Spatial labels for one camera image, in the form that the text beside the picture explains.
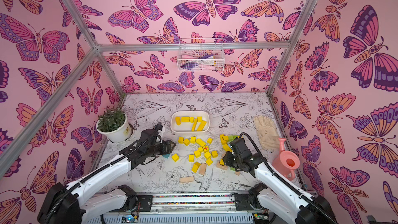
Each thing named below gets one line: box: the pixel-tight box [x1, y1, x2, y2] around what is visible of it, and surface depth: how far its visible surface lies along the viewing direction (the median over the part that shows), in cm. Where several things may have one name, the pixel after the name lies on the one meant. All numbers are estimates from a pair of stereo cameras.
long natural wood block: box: [179, 175, 195, 184], surface depth 83 cm
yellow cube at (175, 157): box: [171, 153, 180, 163], surface depth 89 cm
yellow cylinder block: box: [175, 116, 182, 126], surface depth 104 cm
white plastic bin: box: [170, 110, 210, 137], surface depth 102 cm
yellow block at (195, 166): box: [191, 161, 202, 174], surface depth 86 cm
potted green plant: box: [95, 105, 132, 143], surface depth 87 cm
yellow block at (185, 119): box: [180, 116, 191, 123], surface depth 105 cm
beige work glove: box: [253, 115, 280, 151], surface depth 102 cm
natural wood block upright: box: [199, 162, 207, 176], surface depth 87 cm
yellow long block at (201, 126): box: [196, 120, 208, 132], surface depth 105 cm
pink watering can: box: [272, 137, 301, 181], surface depth 78 cm
